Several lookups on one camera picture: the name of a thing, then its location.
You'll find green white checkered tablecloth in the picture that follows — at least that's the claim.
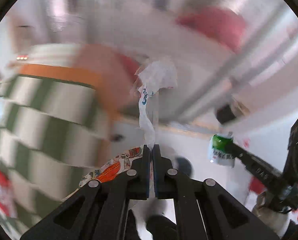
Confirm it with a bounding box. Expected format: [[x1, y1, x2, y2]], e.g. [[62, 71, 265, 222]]
[[0, 64, 113, 238]]

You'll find white round trash bin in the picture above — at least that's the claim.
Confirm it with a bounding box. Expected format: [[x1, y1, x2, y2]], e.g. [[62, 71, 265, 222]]
[[175, 157, 193, 178]]

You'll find silver foil bag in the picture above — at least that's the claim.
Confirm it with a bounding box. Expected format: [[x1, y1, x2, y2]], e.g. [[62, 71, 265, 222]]
[[252, 192, 290, 238]]

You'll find green white medicine sachet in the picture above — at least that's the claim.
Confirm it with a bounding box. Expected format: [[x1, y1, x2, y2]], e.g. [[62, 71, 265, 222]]
[[208, 132, 234, 168]]

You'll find dark sock on floor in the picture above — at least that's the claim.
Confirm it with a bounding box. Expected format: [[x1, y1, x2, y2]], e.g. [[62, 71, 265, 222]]
[[110, 134, 125, 142]]

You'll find red bag on floor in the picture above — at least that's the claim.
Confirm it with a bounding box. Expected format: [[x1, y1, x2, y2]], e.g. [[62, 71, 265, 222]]
[[249, 177, 266, 195]]

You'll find pink cloth on counter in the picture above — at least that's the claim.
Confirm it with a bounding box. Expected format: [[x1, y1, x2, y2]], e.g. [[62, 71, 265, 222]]
[[72, 44, 140, 112]]

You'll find white plastic wrapper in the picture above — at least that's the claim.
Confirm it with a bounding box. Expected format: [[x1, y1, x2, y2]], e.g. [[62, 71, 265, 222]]
[[135, 56, 178, 150]]

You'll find clear red plastic snack wrapper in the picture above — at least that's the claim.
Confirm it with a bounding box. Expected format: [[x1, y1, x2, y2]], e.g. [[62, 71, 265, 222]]
[[78, 145, 144, 188]]

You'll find red stool behind glass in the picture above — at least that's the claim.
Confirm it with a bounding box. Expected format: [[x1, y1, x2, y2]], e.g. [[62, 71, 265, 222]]
[[176, 6, 247, 53]]

